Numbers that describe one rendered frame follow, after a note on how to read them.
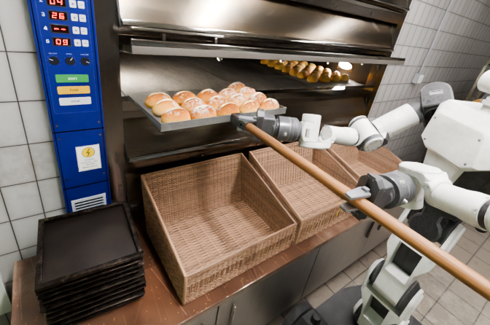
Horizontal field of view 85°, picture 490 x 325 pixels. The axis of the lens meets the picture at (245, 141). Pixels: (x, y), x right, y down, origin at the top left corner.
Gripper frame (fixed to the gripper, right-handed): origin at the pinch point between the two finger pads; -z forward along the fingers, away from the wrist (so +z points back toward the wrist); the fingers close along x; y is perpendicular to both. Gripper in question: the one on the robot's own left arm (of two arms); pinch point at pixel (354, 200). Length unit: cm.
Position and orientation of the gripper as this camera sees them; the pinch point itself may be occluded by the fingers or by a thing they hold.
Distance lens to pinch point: 69.4
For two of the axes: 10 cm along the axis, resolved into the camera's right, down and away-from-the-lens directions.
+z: 8.8, -0.9, 4.7
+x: -1.5, 8.8, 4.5
